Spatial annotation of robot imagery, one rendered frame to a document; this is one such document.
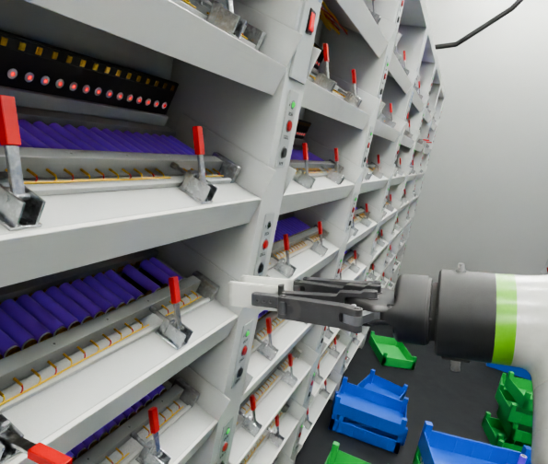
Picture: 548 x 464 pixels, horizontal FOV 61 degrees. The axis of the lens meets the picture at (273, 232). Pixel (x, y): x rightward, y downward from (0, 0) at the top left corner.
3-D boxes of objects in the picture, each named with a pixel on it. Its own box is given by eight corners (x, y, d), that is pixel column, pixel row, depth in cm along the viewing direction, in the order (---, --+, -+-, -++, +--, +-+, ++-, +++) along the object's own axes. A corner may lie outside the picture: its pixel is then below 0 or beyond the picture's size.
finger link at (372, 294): (376, 322, 52) (376, 327, 51) (278, 316, 55) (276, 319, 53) (378, 289, 52) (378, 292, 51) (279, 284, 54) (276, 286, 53)
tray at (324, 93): (363, 130, 135) (388, 85, 131) (294, 103, 79) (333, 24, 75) (305, 98, 140) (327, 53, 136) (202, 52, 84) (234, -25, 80)
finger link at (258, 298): (295, 307, 54) (285, 315, 51) (254, 303, 56) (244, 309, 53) (295, 295, 54) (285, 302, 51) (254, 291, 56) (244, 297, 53)
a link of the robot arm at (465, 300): (493, 258, 52) (499, 275, 43) (485, 358, 53) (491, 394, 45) (435, 253, 54) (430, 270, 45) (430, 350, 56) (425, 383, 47)
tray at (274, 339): (318, 319, 148) (340, 284, 143) (231, 412, 92) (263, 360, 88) (266, 284, 153) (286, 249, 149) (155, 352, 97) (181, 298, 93)
